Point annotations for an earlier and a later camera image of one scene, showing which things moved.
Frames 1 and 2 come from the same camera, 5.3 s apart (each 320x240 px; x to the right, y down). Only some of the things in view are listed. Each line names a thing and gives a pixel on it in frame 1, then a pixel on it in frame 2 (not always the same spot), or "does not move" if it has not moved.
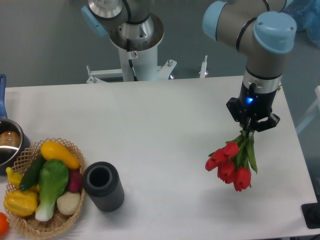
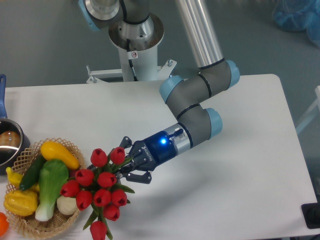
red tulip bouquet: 235,161 → 96,190
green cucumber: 32,175 does not move
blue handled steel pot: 14,143 does not move
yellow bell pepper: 21,203 does not move
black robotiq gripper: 255,105 → 145,154
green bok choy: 53,177 does not move
